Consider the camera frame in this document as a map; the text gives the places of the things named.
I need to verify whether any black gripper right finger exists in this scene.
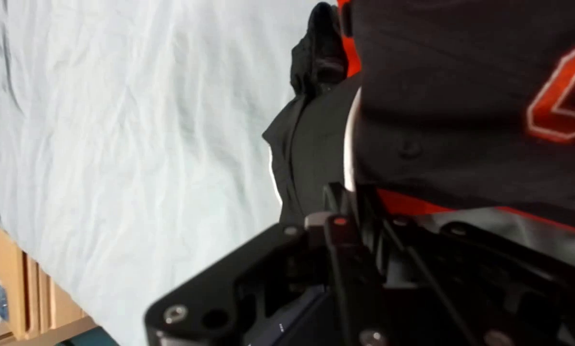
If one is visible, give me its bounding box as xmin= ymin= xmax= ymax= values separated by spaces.
xmin=362 ymin=218 xmax=575 ymax=346

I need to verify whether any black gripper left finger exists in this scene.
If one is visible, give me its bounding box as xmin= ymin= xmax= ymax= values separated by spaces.
xmin=143 ymin=211 xmax=391 ymax=346

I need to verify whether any black cap with orange stripes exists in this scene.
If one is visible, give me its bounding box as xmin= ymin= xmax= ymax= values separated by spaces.
xmin=335 ymin=0 xmax=575 ymax=234

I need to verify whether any wooden dresser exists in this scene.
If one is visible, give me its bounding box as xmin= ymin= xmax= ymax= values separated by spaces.
xmin=0 ymin=215 xmax=100 ymax=346

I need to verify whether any black and red cap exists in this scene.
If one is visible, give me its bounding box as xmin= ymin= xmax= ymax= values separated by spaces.
xmin=260 ymin=1 xmax=366 ymax=222

